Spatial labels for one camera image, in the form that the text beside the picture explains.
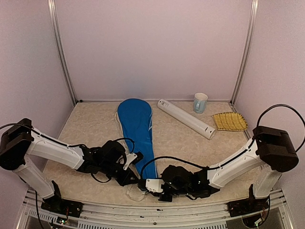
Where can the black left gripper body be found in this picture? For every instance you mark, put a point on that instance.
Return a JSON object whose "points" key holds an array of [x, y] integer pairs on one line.
{"points": [[122, 180]]}

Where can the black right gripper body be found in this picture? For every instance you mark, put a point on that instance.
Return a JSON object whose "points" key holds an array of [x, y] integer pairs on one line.
{"points": [[167, 198]]}

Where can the blue racket cover bag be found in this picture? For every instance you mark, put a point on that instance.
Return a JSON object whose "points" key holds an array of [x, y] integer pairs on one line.
{"points": [[134, 116]]}

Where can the white shuttlecock tube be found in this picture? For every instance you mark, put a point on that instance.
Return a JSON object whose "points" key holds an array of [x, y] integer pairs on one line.
{"points": [[187, 119]]}

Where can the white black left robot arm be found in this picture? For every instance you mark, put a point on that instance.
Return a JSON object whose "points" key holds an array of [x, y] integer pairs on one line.
{"points": [[22, 140]]}

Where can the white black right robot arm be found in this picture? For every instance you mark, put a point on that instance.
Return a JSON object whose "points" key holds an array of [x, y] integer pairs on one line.
{"points": [[271, 148]]}

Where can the light blue ceramic mug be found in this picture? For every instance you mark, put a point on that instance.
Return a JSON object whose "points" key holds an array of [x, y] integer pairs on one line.
{"points": [[200, 102]]}

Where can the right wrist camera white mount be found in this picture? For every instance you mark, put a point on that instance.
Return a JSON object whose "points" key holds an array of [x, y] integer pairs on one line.
{"points": [[151, 185]]}

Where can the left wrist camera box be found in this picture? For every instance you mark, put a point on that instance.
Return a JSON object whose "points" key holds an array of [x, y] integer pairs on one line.
{"points": [[132, 158]]}

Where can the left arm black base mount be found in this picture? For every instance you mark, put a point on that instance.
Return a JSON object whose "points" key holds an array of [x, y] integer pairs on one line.
{"points": [[61, 206]]}

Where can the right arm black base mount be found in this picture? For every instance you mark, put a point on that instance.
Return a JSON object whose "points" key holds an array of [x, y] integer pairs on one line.
{"points": [[247, 205]]}

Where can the aluminium front rail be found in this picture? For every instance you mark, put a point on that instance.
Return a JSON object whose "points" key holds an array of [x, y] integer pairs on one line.
{"points": [[110, 216]]}

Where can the left aluminium corner post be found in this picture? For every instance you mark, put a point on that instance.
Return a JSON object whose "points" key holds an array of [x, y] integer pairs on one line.
{"points": [[60, 51]]}

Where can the aluminium corner post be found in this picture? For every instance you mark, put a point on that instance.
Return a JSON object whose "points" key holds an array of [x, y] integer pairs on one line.
{"points": [[60, 51], [246, 51]]}

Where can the right aluminium corner post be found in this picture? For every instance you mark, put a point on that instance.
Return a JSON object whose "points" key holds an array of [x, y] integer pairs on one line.
{"points": [[246, 51]]}

